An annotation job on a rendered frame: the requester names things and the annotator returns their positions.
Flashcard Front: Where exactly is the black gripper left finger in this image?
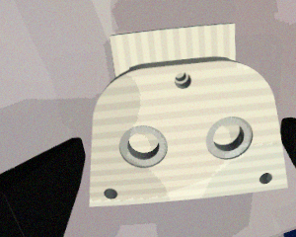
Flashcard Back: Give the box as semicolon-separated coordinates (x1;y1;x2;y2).
0;137;86;237

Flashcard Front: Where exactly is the cream housing plate with two holes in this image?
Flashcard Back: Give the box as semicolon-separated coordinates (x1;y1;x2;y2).
89;56;288;207

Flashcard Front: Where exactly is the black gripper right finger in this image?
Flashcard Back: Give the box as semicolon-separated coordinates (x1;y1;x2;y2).
280;118;296;168

